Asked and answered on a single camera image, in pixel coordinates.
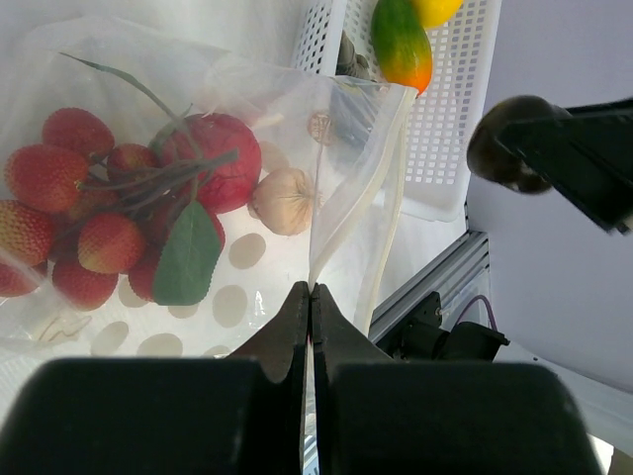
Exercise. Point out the grey toy fish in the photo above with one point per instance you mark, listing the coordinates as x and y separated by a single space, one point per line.
350 63

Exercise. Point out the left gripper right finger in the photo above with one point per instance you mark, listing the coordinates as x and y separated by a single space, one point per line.
375 415

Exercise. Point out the white plastic basket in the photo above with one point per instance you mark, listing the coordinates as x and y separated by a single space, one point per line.
442 119

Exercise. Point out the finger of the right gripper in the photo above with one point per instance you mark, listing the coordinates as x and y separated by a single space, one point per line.
615 109
588 161

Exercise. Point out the yellow lemon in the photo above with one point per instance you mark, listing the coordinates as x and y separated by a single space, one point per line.
435 13

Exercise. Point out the clear dotted zip bag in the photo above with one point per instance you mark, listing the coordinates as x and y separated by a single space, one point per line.
347 134

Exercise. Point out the aluminium mounting rail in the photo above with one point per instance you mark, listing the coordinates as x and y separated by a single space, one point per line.
449 273

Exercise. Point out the green orange mango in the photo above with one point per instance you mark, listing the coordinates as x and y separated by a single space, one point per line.
401 45

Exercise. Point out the beige garlic bulb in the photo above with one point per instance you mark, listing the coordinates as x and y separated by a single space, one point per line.
284 201

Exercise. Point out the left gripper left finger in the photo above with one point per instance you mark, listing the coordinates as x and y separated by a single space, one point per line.
240 414

